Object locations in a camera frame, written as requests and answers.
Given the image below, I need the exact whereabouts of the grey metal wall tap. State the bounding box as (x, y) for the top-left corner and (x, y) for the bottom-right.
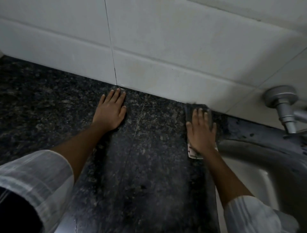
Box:
(262, 85), (307, 135)

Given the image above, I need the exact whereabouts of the person's right white striped sleeve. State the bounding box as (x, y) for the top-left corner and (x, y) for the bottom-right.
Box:
(223, 195), (301, 233)

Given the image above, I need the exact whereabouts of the stainless steel sink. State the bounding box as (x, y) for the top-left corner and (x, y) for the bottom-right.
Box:
(216, 139), (307, 233)

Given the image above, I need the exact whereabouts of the person's left white striped sleeve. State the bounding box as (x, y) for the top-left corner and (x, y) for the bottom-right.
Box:
(0, 149), (75, 233)

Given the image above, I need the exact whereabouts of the person's left forearm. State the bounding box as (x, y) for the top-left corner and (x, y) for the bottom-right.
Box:
(50, 122), (107, 183)

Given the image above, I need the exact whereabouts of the person's right forearm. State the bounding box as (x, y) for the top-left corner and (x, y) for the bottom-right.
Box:
(203, 146), (254, 209)

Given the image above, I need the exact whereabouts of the person's left hand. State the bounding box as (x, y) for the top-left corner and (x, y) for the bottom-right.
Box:
(92, 88), (127, 133)

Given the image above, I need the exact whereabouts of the person's right hand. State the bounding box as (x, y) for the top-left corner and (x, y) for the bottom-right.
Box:
(186, 108), (217, 154)

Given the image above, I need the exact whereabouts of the grey checked cleaning cloth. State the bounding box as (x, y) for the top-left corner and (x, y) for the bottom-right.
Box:
(184, 103), (219, 160)

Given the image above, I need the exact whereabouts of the person's white striped sleeve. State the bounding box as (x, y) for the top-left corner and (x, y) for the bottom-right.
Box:
(223, 195), (301, 233)
(0, 149), (75, 233)

